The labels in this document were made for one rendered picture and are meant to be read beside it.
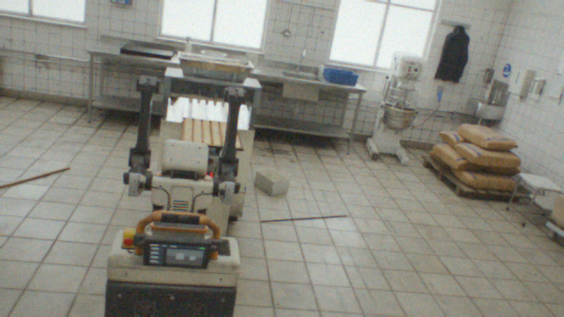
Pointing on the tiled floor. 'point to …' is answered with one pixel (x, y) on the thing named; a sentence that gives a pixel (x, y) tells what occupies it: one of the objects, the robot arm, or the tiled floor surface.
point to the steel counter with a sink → (307, 92)
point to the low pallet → (467, 185)
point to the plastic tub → (271, 181)
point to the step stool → (537, 192)
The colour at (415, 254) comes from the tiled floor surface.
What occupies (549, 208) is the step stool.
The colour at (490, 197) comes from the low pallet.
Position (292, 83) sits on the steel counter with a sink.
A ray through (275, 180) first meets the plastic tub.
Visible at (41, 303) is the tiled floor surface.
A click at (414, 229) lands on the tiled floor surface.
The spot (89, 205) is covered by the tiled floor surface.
